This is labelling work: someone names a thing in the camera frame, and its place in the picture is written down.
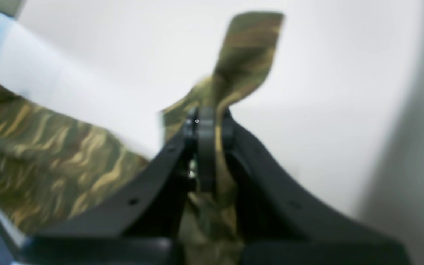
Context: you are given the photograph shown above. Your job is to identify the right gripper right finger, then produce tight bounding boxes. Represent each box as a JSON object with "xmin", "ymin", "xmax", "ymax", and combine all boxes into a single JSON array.
[{"xmin": 222, "ymin": 111, "xmax": 411, "ymax": 265}]

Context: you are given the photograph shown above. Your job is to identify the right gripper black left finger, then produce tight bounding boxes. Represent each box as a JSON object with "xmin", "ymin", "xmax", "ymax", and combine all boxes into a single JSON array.
[{"xmin": 21, "ymin": 107, "xmax": 216, "ymax": 265}]

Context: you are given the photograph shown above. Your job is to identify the camouflage T-shirt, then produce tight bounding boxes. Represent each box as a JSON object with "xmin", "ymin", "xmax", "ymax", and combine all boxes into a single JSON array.
[{"xmin": 0, "ymin": 12, "xmax": 285, "ymax": 265}]

